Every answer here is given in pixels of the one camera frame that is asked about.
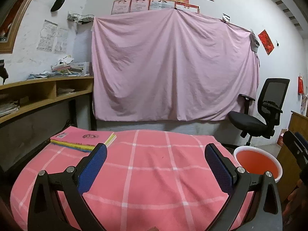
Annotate black office chair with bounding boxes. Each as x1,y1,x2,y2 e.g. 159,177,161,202
228,78,290,146

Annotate pink book on top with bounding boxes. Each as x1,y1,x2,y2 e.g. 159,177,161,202
50,126,114,146

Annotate person right hand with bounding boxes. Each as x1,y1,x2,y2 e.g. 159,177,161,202
282,179,307,230

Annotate pink hanging sheet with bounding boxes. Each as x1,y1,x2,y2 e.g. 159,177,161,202
91,8,259,121

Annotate wooden framed mirror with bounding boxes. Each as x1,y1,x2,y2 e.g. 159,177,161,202
1,0,32,54

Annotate wooden cabinet right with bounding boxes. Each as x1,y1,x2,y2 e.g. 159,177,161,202
277,112,307,201

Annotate wooden wall shelf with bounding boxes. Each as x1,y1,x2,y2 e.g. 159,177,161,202
1,76,94,124

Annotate paper calendar sheet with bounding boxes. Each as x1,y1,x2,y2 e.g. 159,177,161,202
37,20,58,52
54,27,68,54

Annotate yellow blue book below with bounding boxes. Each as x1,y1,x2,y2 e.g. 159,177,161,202
51,133,117,152

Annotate paper calendar sheet right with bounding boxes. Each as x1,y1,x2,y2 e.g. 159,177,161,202
54,27,68,54

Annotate stack of papers on shelf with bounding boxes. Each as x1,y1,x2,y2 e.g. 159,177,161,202
27,55,92,80

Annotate paper calendar sheet left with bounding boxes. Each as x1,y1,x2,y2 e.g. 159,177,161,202
37,20,58,52

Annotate red hanging ornament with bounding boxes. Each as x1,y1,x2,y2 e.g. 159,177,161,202
298,75,304,94

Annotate newspapers in shelf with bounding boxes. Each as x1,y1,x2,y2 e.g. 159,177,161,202
0,101,20,117

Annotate black camera tripod mount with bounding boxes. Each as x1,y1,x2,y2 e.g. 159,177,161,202
0,59,9,84

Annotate wire wall rack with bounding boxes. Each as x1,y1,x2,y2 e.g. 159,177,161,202
67,12,95,24

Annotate red white trash bin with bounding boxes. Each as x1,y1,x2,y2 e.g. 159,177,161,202
233,146,283,183

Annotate red paper wall decoration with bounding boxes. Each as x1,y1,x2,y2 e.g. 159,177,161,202
258,30,274,55

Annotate pink checked tablecloth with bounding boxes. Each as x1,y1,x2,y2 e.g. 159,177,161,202
10,129,256,231

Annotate black cap on wall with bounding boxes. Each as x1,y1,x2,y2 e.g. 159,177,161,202
50,0,65,13

